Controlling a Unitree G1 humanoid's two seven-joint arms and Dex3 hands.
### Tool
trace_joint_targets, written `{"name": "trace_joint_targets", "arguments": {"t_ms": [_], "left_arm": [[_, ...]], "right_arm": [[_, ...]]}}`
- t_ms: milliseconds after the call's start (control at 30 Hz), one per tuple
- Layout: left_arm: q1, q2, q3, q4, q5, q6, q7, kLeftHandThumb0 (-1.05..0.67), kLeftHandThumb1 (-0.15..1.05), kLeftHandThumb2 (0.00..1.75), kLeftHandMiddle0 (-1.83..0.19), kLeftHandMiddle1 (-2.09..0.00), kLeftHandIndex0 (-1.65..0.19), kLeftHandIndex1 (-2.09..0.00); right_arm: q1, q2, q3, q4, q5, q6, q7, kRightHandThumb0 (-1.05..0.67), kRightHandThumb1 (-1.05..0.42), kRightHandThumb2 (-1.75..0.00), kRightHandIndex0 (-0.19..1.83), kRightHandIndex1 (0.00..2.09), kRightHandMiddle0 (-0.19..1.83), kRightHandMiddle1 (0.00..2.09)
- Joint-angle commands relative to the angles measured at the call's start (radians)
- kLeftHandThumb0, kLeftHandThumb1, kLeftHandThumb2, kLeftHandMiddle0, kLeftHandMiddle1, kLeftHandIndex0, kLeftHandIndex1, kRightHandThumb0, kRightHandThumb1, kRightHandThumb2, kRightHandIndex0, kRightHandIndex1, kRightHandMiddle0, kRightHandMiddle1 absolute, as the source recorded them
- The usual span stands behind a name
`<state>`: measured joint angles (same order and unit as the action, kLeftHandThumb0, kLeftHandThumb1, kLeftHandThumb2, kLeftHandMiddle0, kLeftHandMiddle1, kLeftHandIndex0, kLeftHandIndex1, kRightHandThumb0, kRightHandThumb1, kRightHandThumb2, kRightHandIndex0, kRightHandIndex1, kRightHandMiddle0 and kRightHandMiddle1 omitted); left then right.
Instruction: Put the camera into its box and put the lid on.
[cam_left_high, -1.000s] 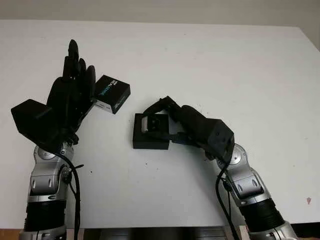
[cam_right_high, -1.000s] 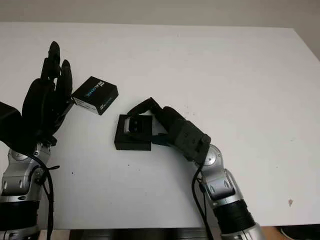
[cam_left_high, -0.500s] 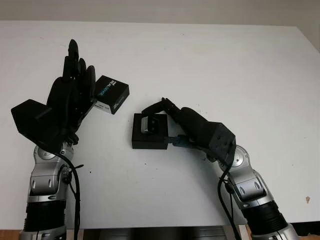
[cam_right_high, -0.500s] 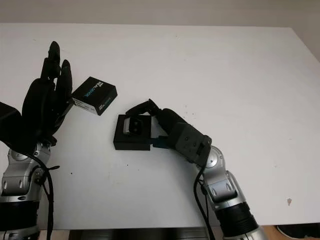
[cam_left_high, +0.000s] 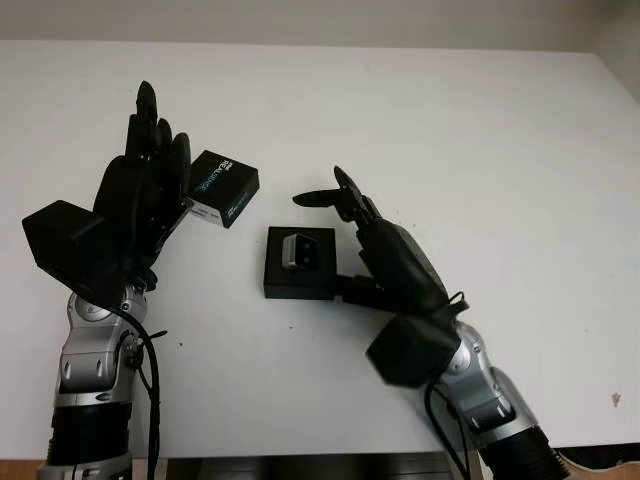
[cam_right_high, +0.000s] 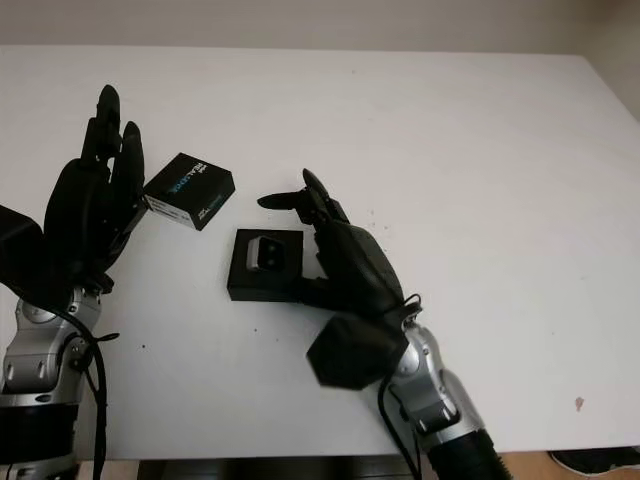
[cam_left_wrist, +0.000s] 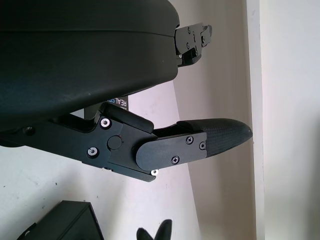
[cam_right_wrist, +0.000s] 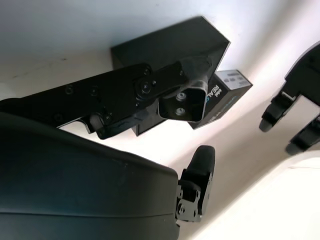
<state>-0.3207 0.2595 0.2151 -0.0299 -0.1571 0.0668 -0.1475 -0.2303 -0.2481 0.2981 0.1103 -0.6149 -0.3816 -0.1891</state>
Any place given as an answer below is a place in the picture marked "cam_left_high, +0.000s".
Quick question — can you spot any small silver depth camera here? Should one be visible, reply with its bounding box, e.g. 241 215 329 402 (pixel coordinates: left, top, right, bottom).
282 234 319 271

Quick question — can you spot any black printed box lid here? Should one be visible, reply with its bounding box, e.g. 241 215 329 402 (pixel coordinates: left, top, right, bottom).
183 148 260 231

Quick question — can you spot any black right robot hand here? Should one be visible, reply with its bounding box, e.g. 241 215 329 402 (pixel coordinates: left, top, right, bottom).
292 166 451 316

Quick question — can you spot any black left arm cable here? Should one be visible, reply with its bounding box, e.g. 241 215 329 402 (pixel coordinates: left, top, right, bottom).
107 299 169 480

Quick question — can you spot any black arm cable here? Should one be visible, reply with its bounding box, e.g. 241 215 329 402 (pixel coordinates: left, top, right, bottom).
423 292 474 480
107 299 169 480

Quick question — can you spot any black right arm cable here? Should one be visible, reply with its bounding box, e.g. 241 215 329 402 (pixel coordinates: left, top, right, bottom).
423 292 474 480

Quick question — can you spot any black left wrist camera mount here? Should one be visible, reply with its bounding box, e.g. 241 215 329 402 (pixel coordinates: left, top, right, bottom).
22 199 129 304

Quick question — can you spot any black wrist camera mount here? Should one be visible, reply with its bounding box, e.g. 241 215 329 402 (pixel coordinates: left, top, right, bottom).
365 314 461 387
22 199 129 304

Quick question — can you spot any black box base with foam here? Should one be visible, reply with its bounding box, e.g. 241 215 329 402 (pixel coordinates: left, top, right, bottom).
262 226 337 301

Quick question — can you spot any dark robot torso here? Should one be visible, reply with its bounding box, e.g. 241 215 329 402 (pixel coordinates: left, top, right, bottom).
167 440 449 480

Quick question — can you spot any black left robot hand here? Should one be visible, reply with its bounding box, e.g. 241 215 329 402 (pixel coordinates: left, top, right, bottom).
92 79 194 291

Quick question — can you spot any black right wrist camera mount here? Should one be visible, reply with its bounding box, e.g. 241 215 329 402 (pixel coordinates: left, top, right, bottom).
365 314 461 387

